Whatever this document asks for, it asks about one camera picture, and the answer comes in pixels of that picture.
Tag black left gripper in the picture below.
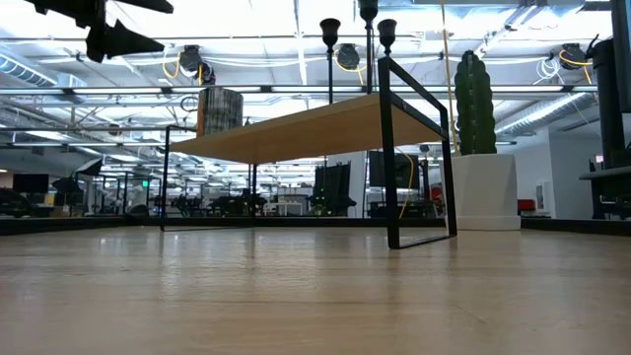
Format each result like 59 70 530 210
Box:
23 0 175 64

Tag medium black candlestick holder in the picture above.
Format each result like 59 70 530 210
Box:
318 18 342 106

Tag tall black candlestick holder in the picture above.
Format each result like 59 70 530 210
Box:
357 0 380 96

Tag short black candlestick holder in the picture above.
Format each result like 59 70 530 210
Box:
377 18 399 57

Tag long ceiling light strip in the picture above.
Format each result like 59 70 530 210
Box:
0 85 598 96

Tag black studio softbox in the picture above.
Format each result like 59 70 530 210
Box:
73 157 105 179

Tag black studio lamp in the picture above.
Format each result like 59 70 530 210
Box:
50 176 84 196

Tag black monitor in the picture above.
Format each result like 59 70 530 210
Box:
368 149 421 190
12 173 50 195

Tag row of black equipment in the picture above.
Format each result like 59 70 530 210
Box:
170 193 270 218

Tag black background machine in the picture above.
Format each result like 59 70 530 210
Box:
0 186 29 219

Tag white background table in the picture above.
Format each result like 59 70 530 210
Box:
260 200 305 217

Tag black standing panels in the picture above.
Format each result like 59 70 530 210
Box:
314 161 357 217

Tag tall green cactus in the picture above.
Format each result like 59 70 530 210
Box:
454 48 499 157

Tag white plant pot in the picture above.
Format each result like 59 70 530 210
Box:
449 153 523 232

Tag black vertical column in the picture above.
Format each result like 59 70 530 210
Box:
585 0 631 169

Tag grey platform with legs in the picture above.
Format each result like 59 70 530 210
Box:
578 165 631 221

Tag black ceiling cable reel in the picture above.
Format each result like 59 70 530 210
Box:
558 42 589 71
335 42 362 72
198 60 218 87
177 43 204 74

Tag silver ceiling air duct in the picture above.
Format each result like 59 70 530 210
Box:
495 92 598 138
0 48 88 89

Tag wooden shelf with black frame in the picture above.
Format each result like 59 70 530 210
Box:
160 55 459 250

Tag black table edge rail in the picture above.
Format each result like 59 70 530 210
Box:
0 215 631 237

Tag yellow power cable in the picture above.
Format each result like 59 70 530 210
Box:
395 146 416 219

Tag white wall frame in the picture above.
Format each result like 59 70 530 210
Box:
534 180 548 213

